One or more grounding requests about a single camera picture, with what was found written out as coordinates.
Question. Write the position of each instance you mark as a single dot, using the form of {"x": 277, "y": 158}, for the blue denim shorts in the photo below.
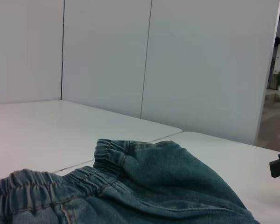
{"x": 142, "y": 186}

